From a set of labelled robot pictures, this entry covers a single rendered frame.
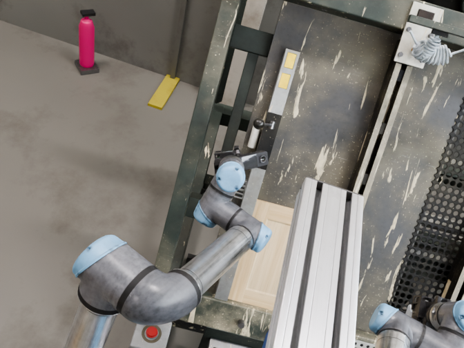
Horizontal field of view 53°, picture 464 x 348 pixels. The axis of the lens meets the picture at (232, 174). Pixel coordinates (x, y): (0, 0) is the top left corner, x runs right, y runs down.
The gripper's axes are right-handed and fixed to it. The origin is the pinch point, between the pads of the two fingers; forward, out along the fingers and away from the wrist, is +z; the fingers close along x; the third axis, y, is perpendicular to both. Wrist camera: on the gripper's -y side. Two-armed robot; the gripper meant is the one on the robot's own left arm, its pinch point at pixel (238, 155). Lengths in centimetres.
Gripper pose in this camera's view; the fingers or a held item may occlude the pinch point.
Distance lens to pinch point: 158.5
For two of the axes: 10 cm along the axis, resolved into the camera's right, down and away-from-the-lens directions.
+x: 0.8, 9.7, 2.1
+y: -10.0, 0.8, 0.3
